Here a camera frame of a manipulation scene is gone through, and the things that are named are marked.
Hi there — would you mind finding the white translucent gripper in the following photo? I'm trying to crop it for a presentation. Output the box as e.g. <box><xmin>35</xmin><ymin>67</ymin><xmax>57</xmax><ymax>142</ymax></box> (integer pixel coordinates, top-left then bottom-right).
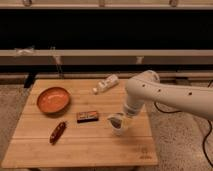
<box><xmin>107</xmin><ymin>113</ymin><xmax>133</xmax><ymax>136</ymax></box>

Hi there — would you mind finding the wooden table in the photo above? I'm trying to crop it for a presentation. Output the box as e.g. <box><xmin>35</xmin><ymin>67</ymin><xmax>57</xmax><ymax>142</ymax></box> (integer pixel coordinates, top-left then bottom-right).
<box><xmin>2</xmin><ymin>79</ymin><xmax>158</xmax><ymax>168</ymax></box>

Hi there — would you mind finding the long white shelf rail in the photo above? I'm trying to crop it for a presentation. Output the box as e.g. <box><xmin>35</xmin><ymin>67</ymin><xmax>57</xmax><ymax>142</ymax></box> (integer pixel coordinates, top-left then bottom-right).
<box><xmin>0</xmin><ymin>49</ymin><xmax>213</xmax><ymax>66</ymax></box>

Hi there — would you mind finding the small dark rectangular box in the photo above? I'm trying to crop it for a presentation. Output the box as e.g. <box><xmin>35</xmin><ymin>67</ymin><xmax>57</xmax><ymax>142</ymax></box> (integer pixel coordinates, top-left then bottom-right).
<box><xmin>77</xmin><ymin>111</ymin><xmax>99</xmax><ymax>123</ymax></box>

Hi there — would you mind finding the orange ceramic bowl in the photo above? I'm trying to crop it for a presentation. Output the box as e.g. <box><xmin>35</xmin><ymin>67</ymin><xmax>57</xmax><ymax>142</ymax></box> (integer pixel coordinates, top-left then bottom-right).
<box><xmin>37</xmin><ymin>87</ymin><xmax>71</xmax><ymax>114</ymax></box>

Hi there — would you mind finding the clear plastic bottle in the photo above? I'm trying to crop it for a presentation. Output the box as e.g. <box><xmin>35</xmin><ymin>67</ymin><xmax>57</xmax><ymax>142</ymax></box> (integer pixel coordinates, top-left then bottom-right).
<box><xmin>92</xmin><ymin>74</ymin><xmax>119</xmax><ymax>94</ymax></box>

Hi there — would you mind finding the black cable on floor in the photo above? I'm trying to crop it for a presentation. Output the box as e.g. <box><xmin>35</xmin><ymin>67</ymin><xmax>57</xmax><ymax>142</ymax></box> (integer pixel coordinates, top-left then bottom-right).
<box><xmin>153</xmin><ymin>79</ymin><xmax>213</xmax><ymax>168</ymax></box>

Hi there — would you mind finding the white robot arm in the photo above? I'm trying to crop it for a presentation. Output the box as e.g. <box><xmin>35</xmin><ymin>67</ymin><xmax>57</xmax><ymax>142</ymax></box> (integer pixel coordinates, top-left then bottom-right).
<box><xmin>108</xmin><ymin>70</ymin><xmax>213</xmax><ymax>135</ymax></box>

